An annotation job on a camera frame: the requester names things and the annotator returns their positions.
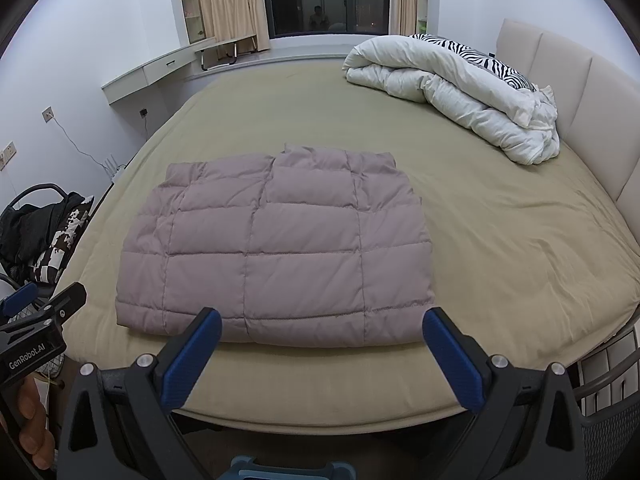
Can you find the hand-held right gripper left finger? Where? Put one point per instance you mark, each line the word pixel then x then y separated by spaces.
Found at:
pixel 192 355

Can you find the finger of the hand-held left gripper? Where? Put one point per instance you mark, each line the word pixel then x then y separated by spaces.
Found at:
pixel 62 302
pixel 17 299

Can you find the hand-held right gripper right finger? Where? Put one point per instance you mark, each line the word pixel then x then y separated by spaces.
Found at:
pixel 452 360

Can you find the mauve puffer jacket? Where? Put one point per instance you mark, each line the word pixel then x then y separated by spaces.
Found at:
pixel 275 250

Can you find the person's left hand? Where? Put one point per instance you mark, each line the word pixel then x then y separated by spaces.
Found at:
pixel 37 425

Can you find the bed with beige sheet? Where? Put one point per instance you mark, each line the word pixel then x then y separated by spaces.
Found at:
pixel 500 260

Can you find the black chair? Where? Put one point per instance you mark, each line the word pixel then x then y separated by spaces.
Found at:
pixel 35 189

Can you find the white router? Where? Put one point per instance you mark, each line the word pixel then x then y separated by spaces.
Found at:
pixel 113 172

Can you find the white drawer unit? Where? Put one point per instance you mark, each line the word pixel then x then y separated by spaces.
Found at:
pixel 612 360

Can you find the dark mesh basket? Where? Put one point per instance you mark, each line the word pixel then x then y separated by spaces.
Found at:
pixel 615 440

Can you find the white duvet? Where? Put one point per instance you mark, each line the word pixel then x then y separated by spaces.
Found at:
pixel 450 90

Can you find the zebra striped pillow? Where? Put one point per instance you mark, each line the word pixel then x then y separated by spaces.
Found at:
pixel 500 72

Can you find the white wall socket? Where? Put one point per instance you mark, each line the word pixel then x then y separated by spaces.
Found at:
pixel 48 114

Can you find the white wall-mounted desk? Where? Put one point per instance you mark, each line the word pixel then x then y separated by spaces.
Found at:
pixel 150 72

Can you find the black metal frame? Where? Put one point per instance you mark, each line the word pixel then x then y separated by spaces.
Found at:
pixel 231 52

